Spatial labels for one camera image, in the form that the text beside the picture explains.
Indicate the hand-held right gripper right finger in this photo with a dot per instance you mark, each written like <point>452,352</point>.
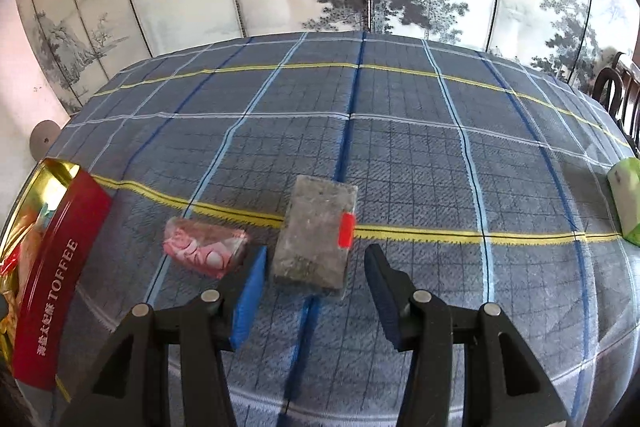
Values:
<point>380,277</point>

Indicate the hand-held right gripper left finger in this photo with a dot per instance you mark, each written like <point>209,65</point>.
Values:
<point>250,292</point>

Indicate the pink patterned snack packet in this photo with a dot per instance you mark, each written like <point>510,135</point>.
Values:
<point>200,247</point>

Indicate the grey snack block red label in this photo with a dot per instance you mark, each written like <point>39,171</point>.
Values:
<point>310,232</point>

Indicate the red tin box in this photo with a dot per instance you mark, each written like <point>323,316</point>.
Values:
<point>55,282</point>

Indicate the blue plaid tablecloth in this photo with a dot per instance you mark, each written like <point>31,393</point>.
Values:
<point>400,147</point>

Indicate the round grey disc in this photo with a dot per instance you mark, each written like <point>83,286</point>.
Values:
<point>44,138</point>

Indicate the green tissue pack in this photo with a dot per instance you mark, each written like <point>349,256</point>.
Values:
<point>627,202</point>

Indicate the dark wooden chair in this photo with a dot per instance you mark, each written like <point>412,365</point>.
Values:
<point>612,87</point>

